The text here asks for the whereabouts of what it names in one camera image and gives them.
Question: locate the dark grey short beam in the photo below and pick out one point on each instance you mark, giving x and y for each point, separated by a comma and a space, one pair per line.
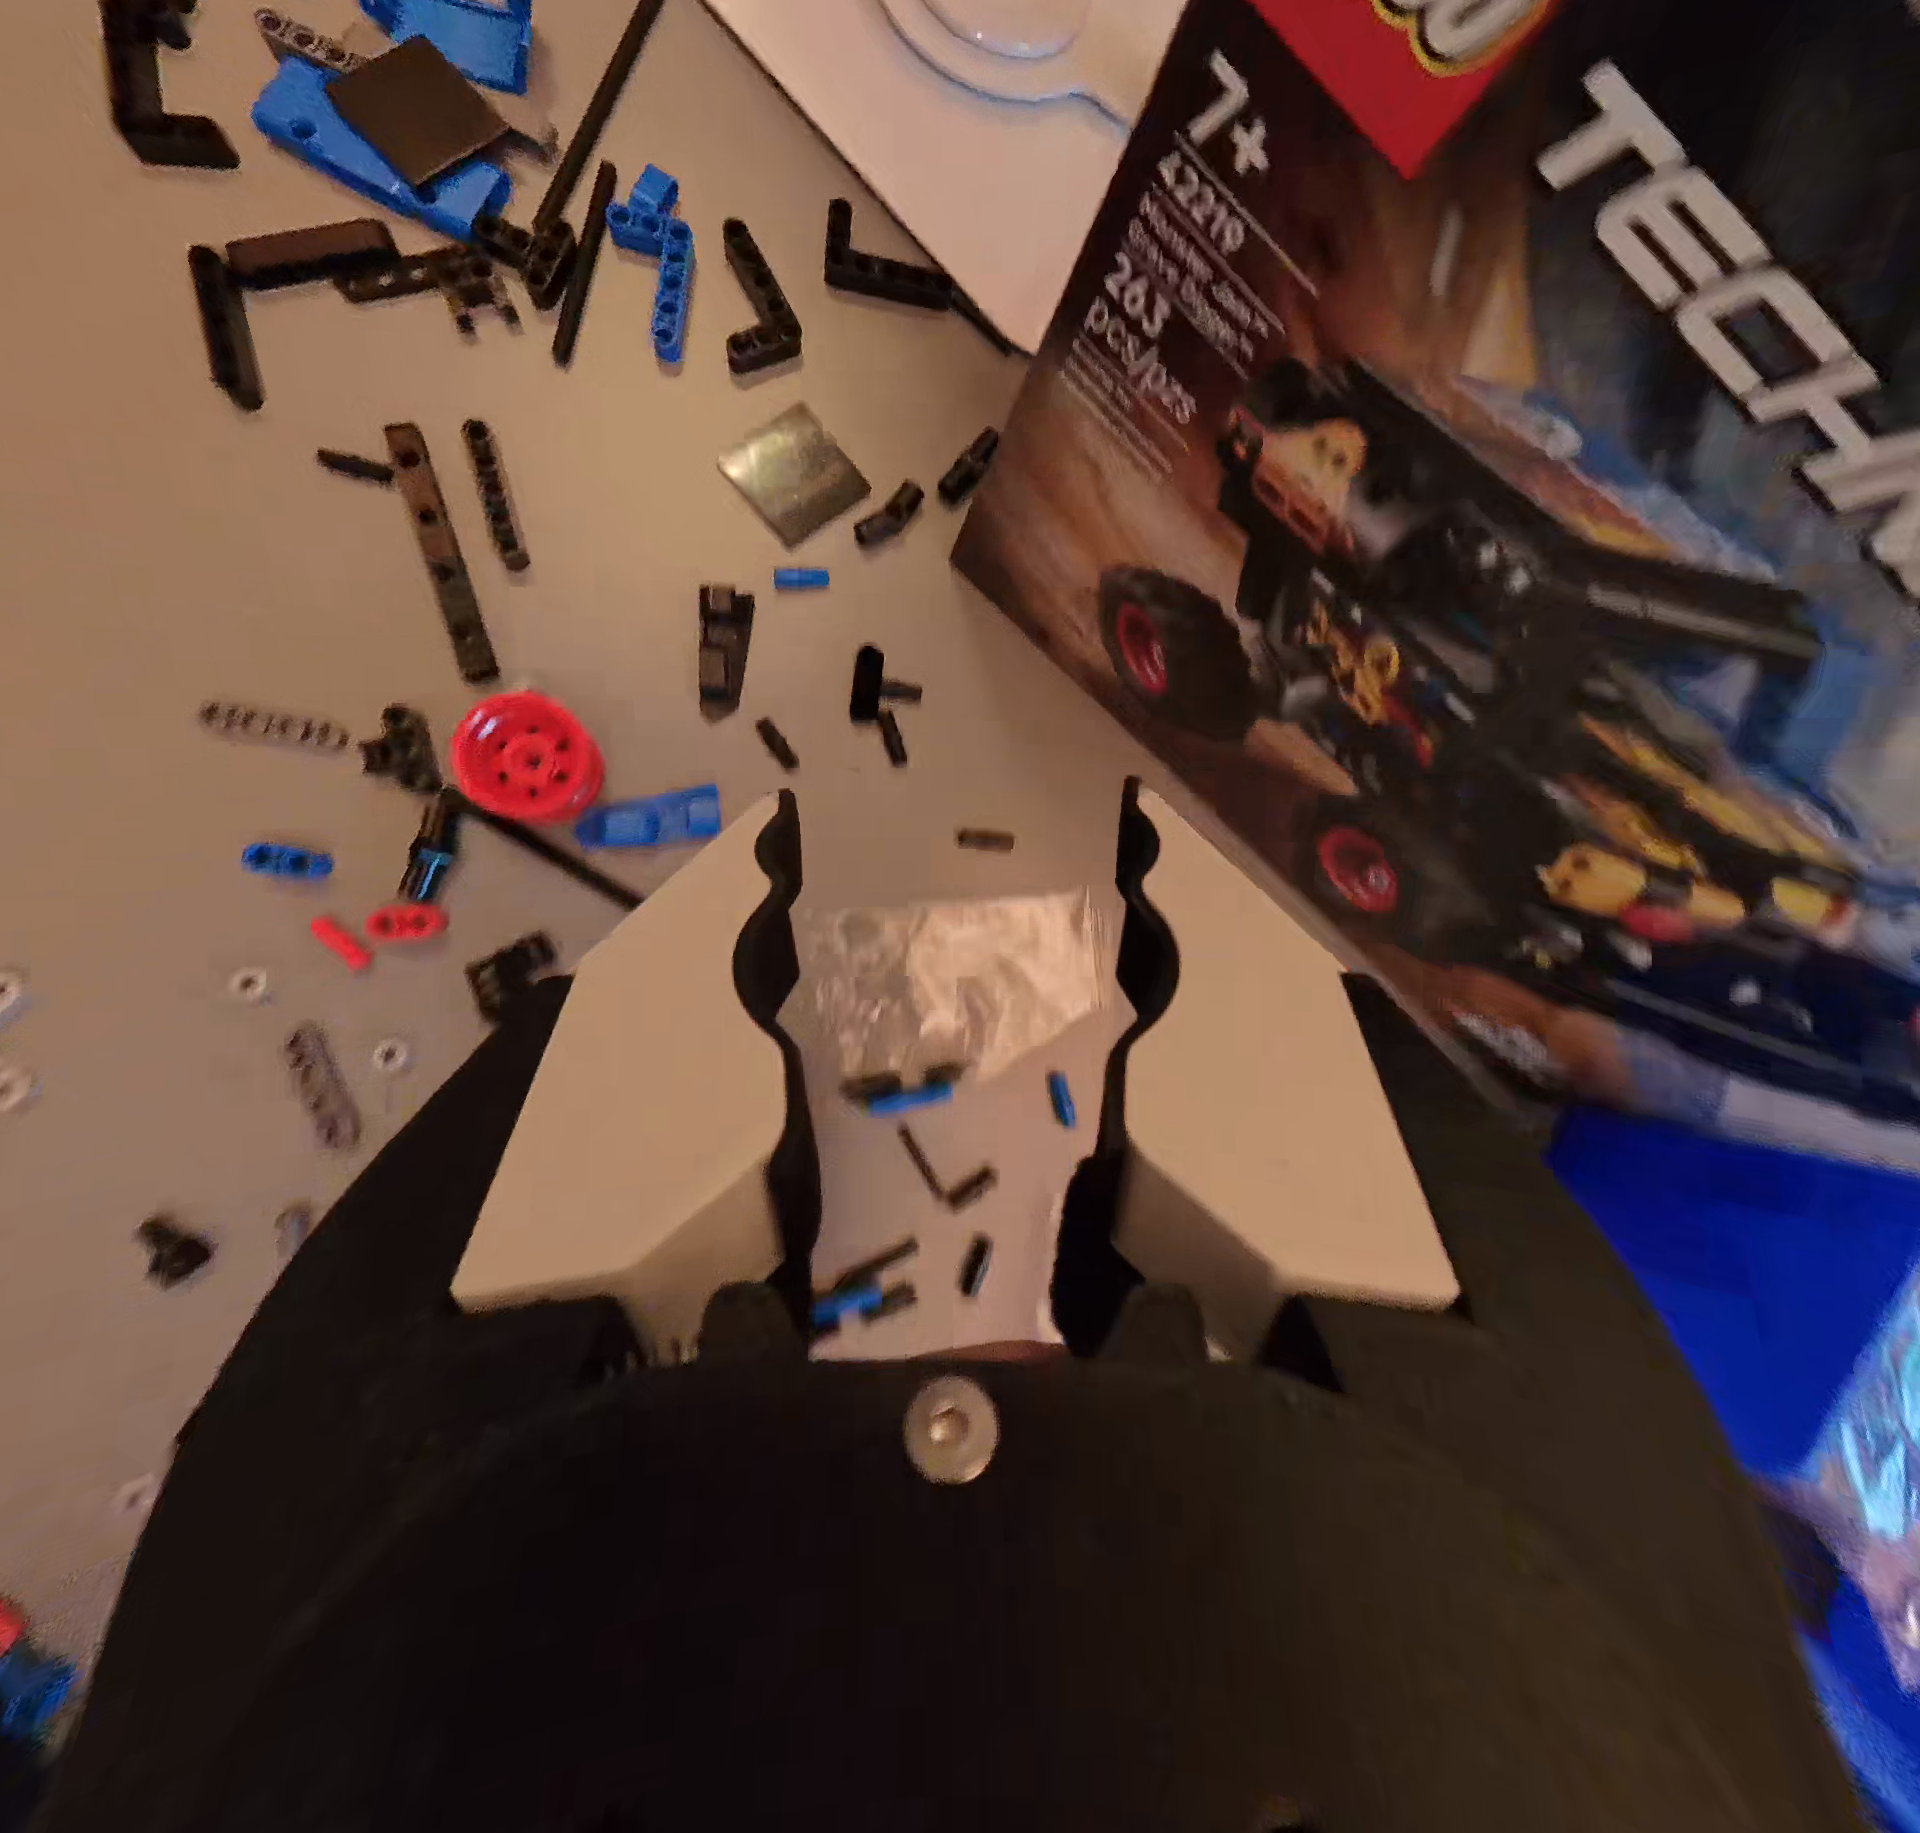
306, 40

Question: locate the pile of small pins connectors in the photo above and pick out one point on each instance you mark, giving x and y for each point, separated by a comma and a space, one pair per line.
324, 1081

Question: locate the blue frame panel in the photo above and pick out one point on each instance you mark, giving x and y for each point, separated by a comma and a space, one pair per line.
465, 27
317, 138

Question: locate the black connector cluster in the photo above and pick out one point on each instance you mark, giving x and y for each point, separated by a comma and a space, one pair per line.
450, 272

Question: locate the grey short flat beam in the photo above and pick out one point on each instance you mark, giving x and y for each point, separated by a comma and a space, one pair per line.
280, 728

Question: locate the black forked connector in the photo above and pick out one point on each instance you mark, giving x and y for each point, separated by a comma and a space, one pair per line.
867, 688

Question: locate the blue small panel piece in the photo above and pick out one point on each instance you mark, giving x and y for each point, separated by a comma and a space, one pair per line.
646, 817

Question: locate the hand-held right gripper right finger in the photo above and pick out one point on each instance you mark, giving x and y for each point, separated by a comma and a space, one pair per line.
1277, 1113

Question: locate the blue plastic storage bin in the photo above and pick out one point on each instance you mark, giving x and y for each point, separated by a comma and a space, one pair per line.
1725, 1262

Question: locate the blue small connector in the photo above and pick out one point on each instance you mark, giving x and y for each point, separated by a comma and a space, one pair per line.
284, 858

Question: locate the black pin connector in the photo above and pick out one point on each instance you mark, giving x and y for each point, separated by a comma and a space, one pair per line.
724, 649

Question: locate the black toy set box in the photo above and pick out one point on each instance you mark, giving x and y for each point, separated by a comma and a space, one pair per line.
1500, 511

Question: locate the blue angled beam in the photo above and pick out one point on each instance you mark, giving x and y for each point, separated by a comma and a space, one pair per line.
672, 288

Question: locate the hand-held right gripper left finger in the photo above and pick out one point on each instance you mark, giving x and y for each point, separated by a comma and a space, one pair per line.
646, 1099

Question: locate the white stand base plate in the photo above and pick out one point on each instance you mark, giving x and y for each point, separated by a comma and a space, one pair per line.
930, 138

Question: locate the black linked connectors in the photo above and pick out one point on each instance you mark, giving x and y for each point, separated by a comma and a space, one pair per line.
892, 511

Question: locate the red wheel rim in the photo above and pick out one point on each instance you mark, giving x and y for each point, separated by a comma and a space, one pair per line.
526, 762

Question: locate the black long axle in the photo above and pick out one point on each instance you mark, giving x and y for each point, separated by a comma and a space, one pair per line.
583, 267
555, 858
599, 102

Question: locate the black short straight beam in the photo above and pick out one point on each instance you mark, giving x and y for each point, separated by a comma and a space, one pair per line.
497, 496

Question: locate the grey desk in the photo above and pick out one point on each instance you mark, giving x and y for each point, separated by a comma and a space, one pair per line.
152, 586

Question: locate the large clear plastic bag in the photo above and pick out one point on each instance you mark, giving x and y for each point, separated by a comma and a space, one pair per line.
947, 965

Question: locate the black angled beam flat plate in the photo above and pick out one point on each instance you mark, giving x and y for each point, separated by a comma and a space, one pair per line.
225, 335

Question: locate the black square tile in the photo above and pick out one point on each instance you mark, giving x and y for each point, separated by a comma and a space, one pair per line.
797, 476
412, 107

